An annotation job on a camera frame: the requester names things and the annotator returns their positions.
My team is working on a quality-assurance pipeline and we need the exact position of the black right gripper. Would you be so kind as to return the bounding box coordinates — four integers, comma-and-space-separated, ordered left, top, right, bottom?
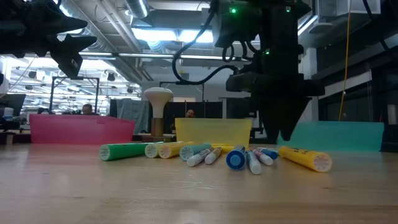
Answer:
226, 46, 326, 141

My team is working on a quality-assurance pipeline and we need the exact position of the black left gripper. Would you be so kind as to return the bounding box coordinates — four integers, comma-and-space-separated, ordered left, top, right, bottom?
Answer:
0, 0, 97, 78

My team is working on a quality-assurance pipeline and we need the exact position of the thin white marker blue cap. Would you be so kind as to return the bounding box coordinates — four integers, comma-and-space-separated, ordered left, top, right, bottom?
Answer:
260, 147, 279, 161

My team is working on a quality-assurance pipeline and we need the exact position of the thick yellow marker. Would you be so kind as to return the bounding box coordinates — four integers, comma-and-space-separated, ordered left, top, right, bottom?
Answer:
278, 146, 333, 174

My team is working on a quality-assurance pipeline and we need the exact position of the thin white marker blue label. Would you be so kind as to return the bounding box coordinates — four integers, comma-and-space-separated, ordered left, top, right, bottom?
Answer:
246, 150, 262, 175

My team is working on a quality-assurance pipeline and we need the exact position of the thick blue marker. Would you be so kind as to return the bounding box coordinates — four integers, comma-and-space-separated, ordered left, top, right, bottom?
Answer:
225, 144, 247, 171

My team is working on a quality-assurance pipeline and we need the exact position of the thin white marker maroon cap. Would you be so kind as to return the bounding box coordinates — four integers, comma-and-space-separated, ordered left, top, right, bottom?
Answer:
187, 147, 215, 167

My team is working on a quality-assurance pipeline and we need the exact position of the thick teal marker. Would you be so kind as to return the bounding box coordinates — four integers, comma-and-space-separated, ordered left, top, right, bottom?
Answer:
179, 142, 213, 162

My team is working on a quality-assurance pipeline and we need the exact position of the thick orange-yellow marker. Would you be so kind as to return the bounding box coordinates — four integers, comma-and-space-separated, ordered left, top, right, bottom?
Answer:
158, 141, 195, 159

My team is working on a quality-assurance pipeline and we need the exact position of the thick dark green marker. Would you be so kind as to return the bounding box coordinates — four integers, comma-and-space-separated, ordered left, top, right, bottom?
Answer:
98, 142, 164, 162

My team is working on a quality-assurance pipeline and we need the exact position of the thick light green marker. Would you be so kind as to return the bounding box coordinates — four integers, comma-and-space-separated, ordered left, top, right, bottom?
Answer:
144, 141, 184, 159

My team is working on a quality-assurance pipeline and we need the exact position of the black equipment stand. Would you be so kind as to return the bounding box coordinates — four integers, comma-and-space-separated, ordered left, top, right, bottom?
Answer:
225, 97, 261, 139

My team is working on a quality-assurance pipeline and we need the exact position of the teal translucent plastic bin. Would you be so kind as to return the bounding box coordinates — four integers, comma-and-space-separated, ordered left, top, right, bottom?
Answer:
276, 121, 385, 152

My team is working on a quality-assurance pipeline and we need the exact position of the yellow translucent plastic bin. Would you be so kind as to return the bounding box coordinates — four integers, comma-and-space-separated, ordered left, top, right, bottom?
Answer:
174, 117, 253, 147

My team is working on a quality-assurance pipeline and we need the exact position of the long ceiling light strip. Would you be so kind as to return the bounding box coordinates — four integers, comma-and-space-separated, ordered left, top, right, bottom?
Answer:
79, 51, 252, 63

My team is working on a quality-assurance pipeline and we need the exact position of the black monitor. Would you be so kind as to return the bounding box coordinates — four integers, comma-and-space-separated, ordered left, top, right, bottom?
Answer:
0, 93, 27, 118

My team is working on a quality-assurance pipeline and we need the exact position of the red translucent plastic bin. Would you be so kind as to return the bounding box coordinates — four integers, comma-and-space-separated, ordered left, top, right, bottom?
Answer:
29, 113, 136, 145

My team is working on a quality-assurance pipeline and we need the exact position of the gray fabric cover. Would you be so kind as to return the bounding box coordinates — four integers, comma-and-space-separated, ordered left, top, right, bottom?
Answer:
115, 98, 150, 134

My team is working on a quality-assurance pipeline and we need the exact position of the black partition panel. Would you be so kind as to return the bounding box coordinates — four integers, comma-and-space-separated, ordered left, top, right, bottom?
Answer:
163, 101, 223, 134

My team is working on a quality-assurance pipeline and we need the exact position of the white mushroom table lamp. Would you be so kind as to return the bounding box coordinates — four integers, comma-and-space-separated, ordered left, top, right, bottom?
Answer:
144, 86, 174, 143

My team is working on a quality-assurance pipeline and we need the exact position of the black metal rig frame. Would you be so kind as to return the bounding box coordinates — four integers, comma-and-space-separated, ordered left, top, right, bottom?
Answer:
49, 75, 101, 114
159, 80, 205, 102

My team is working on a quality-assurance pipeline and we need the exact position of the yellow cable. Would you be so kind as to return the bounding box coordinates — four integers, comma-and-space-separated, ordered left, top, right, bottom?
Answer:
338, 0, 352, 122

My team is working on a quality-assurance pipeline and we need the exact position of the silver ventilation duct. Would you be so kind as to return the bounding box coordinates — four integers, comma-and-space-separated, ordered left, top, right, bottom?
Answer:
126, 0, 150, 19

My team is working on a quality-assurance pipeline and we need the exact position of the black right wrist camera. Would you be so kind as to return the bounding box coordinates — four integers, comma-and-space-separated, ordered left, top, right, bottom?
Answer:
213, 0, 261, 49

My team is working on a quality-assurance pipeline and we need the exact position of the black aluminium table frame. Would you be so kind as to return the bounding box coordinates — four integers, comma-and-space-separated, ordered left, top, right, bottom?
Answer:
0, 130, 398, 153

